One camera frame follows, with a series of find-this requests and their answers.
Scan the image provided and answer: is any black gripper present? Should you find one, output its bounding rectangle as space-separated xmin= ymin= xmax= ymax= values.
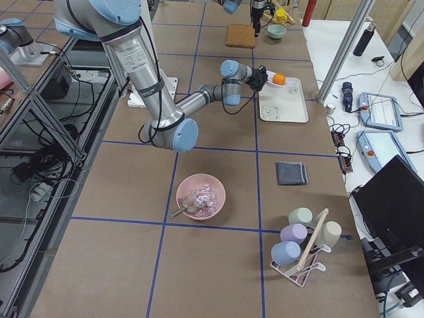
xmin=246 ymin=65 xmax=268 ymax=91
xmin=250 ymin=9 xmax=264 ymax=37

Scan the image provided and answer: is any white round plate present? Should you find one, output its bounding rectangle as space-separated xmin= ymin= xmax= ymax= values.
xmin=266 ymin=70 xmax=298 ymax=88

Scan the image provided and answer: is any orange fruit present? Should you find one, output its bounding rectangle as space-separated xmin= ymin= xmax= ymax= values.
xmin=272 ymin=73 xmax=286 ymax=85

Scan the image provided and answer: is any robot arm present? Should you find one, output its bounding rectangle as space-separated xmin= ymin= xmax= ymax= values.
xmin=54 ymin=1 xmax=268 ymax=152
xmin=214 ymin=0 xmax=272 ymax=37

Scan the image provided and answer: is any brown wooden tray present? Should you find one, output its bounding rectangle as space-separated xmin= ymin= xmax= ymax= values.
xmin=225 ymin=24 xmax=256 ymax=49

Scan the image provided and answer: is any cream bear serving tray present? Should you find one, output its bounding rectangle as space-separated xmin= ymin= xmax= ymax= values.
xmin=258 ymin=78 xmax=309 ymax=123

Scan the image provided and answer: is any green ceramic bowl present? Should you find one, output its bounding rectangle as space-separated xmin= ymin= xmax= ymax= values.
xmin=267 ymin=25 xmax=287 ymax=40

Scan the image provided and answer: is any yellow mug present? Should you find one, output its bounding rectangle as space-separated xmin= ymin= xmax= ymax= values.
xmin=275 ymin=8 xmax=288 ymax=23

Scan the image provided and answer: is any red cylinder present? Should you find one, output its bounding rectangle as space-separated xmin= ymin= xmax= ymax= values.
xmin=301 ymin=0 xmax=317 ymax=27

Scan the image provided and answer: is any folded dark blue umbrella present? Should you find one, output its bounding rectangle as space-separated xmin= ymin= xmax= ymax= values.
xmin=342 ymin=81 xmax=353 ymax=113

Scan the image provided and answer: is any folded grey cloth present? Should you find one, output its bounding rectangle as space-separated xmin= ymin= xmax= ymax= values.
xmin=276 ymin=162 xmax=309 ymax=186

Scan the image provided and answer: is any black water bottle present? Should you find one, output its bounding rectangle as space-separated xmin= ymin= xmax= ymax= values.
xmin=352 ymin=23 xmax=376 ymax=56

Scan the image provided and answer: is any far teach pendant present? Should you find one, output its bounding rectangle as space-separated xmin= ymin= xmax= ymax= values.
xmin=358 ymin=92 xmax=403 ymax=132

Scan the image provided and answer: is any teach pendant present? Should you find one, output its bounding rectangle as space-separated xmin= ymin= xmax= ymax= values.
xmin=358 ymin=92 xmax=403 ymax=132
xmin=357 ymin=131 xmax=417 ymax=173

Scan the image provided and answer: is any pink bowl of ice cubes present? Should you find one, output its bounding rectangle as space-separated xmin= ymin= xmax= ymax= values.
xmin=176 ymin=174 xmax=226 ymax=221

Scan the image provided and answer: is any near teach pendant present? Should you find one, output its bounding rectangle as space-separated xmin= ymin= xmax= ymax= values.
xmin=357 ymin=131 xmax=417 ymax=173

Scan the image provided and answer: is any green plastic cup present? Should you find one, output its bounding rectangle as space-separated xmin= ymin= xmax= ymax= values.
xmin=288 ymin=207 xmax=313 ymax=226

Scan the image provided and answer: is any metal scoop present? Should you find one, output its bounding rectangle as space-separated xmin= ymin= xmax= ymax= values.
xmin=170 ymin=205 xmax=199 ymax=218

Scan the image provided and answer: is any purple plastic cup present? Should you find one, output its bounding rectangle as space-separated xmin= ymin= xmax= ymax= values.
xmin=280 ymin=223 xmax=307 ymax=244

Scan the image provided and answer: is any beige plastic cup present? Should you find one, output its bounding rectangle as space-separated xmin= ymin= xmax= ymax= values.
xmin=321 ymin=221 xmax=342 ymax=248

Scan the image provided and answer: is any blue plastic cup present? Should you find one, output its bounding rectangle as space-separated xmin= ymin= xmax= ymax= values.
xmin=271 ymin=241 xmax=301 ymax=266

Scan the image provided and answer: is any black laptop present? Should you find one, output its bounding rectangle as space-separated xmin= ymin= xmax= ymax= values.
xmin=353 ymin=155 xmax=423 ymax=292

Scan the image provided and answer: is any aluminium frame post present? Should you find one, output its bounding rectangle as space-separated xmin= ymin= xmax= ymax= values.
xmin=316 ymin=0 xmax=375 ymax=105

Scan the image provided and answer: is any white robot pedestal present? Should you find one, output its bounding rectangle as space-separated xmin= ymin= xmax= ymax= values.
xmin=128 ymin=0 xmax=178 ymax=108

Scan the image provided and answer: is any white wire cup rack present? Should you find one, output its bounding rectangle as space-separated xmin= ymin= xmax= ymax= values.
xmin=270 ymin=244 xmax=332 ymax=287

